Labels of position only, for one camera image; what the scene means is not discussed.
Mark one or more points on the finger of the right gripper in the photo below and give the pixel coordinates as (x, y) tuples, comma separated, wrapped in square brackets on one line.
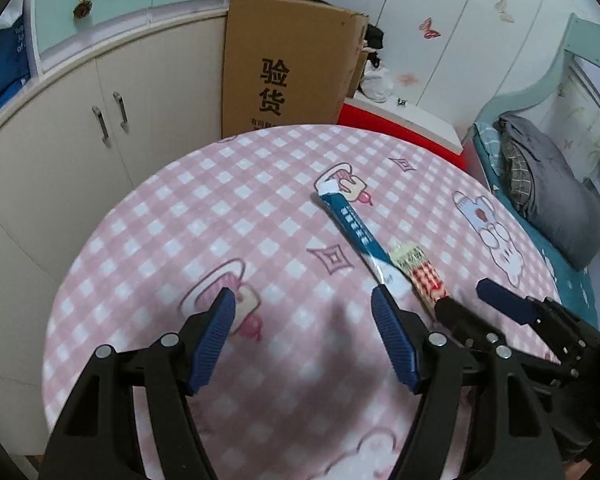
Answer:
[(465, 327), (521, 310)]

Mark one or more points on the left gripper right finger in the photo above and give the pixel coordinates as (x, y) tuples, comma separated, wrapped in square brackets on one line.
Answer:
[(509, 435)]

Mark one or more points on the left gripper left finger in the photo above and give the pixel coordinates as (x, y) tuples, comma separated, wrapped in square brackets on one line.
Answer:
[(95, 436)]

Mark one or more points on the red checkered candy wrapper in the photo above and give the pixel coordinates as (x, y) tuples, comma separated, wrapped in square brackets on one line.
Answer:
[(411, 260)]

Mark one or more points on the blue stick wrapper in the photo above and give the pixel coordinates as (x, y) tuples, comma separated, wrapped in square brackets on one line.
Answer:
[(362, 240)]

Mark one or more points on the grey folded blanket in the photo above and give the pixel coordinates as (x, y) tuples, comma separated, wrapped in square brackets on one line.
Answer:
[(543, 189)]

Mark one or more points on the pink checkered tablecloth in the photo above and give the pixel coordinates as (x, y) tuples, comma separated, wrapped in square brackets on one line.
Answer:
[(304, 388)]

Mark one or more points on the red white storage box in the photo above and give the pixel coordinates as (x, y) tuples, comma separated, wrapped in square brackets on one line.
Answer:
[(406, 122)]

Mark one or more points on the white long cabinet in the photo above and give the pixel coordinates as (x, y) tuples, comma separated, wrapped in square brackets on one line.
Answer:
[(72, 146)]

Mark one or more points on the brown cardboard box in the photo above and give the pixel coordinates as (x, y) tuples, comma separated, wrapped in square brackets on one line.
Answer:
[(287, 62)]

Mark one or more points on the blue fabric bag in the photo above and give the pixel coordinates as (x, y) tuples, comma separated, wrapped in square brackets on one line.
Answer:
[(14, 65)]

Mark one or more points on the teal bed frame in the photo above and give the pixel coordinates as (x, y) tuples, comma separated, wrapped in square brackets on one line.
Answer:
[(564, 104)]

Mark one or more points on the pink butterfly wall sticker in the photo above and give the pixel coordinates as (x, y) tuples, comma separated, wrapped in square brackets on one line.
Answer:
[(428, 32)]

